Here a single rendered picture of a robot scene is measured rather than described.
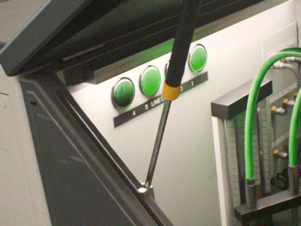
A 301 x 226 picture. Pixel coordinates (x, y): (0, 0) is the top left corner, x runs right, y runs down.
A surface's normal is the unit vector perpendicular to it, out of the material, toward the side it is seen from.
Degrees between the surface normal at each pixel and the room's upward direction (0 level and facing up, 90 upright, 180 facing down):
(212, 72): 90
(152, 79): 88
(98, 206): 90
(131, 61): 90
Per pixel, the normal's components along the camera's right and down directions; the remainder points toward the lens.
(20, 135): -0.68, 0.35
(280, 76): 0.72, 0.17
